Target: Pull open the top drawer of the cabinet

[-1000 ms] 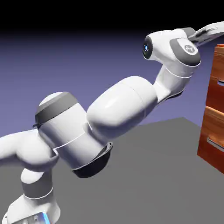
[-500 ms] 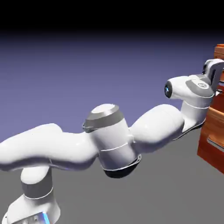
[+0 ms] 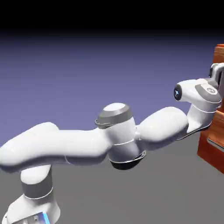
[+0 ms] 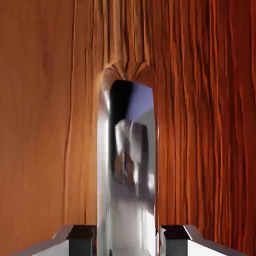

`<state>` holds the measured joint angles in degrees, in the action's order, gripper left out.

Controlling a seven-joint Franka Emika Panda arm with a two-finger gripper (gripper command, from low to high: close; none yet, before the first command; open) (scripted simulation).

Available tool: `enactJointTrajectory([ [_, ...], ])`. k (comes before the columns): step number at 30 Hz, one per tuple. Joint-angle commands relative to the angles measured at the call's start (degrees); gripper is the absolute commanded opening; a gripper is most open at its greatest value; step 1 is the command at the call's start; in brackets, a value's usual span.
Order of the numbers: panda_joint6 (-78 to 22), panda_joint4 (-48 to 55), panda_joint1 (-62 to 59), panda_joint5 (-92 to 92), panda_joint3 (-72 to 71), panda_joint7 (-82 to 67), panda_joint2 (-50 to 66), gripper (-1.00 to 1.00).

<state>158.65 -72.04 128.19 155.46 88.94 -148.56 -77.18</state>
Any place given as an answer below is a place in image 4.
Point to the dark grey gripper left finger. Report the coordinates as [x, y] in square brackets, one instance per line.
[80, 240]

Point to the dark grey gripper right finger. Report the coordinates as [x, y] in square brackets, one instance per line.
[176, 240]

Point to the reddish brown wooden drawer front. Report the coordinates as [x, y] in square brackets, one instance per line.
[200, 100]

